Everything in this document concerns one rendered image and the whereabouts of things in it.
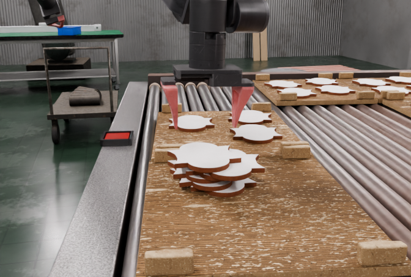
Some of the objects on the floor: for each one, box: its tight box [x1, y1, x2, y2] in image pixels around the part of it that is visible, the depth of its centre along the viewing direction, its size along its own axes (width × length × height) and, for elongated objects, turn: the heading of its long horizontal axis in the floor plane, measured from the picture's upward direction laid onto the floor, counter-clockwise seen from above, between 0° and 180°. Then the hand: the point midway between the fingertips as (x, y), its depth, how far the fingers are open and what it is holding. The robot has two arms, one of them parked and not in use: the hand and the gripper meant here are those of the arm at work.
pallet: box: [279, 65, 360, 72], centre depth 765 cm, size 127×87×12 cm
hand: (205, 122), depth 73 cm, fingers open, 9 cm apart
